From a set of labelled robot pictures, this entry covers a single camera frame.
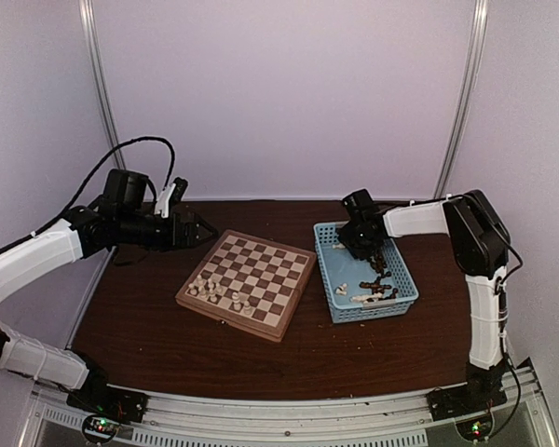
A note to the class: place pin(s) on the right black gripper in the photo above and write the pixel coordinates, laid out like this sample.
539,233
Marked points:
344,237

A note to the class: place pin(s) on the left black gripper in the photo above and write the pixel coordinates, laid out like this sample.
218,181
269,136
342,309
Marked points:
173,239

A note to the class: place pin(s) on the white rook chess piece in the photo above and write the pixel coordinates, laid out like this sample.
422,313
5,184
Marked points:
200,280

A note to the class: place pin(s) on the white queen chess piece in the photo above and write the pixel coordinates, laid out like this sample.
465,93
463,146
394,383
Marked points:
236,303

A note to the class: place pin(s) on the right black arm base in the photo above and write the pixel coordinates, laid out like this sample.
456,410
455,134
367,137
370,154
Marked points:
482,390

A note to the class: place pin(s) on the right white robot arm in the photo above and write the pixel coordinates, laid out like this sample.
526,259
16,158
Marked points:
480,242

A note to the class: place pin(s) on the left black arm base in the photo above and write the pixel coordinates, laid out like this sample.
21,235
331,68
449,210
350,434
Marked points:
96,395

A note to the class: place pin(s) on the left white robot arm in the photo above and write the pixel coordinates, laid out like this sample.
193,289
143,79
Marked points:
44,280

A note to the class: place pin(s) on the dark chess pieces pile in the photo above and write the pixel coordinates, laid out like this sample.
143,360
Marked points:
377,290

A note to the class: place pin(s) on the white chess pieces pile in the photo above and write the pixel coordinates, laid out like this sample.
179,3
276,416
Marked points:
358,298

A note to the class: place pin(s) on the wooden folding chess board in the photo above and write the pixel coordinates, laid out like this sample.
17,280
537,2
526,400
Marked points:
270,275

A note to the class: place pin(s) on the light blue plastic basket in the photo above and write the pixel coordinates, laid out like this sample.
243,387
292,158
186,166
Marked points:
339,266

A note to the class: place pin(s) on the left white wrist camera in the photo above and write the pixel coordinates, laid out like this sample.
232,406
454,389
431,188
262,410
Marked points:
170,196

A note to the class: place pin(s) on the front aluminium rail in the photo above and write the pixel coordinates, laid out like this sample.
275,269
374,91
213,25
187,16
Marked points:
402,419

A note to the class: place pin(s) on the right aluminium frame post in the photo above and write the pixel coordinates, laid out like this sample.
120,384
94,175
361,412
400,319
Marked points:
475,51

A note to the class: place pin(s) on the aluminium frame post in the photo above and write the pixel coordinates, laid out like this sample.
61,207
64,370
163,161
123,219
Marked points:
475,51
106,113

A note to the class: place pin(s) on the left aluminium frame post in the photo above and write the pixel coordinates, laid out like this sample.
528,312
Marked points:
106,113

